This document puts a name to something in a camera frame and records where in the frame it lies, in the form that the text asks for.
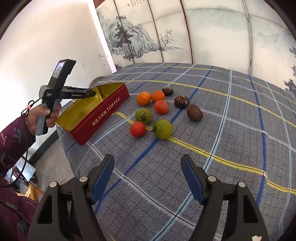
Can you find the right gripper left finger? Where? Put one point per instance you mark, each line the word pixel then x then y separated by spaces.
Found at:
pixel 65 211

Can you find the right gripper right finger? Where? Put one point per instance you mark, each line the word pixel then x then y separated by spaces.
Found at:
pixel 243 221

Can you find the red tomato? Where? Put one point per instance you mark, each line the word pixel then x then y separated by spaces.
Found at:
pixel 161 107
pixel 137 129

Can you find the green tomato small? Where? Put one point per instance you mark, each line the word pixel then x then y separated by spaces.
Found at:
pixel 143 115

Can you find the green tomato large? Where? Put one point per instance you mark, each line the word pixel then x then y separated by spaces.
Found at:
pixel 162 129

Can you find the brown fruit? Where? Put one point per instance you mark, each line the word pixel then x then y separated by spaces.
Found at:
pixel 194 113
pixel 168 91
pixel 181 101

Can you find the left forearm purple sleeve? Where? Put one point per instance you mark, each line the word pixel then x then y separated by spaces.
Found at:
pixel 17 212

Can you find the person's left hand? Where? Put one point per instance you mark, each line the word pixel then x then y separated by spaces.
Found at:
pixel 32 118

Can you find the red gold toffee tin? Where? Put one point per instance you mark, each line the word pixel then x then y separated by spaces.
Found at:
pixel 83 118

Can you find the orange tangerine left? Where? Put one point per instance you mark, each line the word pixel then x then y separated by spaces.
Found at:
pixel 143 98

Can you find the orange tangerine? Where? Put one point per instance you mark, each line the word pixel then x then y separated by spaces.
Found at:
pixel 143 98
pixel 157 95

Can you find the blue plaid tablecloth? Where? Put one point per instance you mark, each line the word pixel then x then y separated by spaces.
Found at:
pixel 247 133

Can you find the orange tangerine right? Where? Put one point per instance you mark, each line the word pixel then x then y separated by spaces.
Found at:
pixel 157 95

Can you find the painted landscape folding screen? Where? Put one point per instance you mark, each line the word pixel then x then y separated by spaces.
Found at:
pixel 251 37

